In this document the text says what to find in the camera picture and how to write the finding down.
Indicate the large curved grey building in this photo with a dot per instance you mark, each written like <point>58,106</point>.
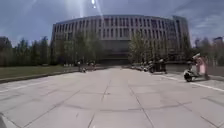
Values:
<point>116,33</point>

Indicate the trees before building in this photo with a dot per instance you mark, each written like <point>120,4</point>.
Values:
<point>83,50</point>

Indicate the grey stone slab plaza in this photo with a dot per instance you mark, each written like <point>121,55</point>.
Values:
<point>113,100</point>

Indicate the row of parked scooters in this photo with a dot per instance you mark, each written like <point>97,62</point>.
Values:
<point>154,66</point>

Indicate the white scooter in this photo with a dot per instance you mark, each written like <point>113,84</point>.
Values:
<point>190,73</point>

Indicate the dark kerb strip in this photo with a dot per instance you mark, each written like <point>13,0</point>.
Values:
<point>33,76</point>

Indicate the grass lawn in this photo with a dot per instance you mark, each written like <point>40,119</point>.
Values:
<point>26,70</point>

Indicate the white painted line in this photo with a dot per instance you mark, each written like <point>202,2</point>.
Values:
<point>196,84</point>

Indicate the person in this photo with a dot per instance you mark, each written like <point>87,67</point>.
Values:
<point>201,65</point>

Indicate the row of trees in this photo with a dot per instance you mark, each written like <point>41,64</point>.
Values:
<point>23,53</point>

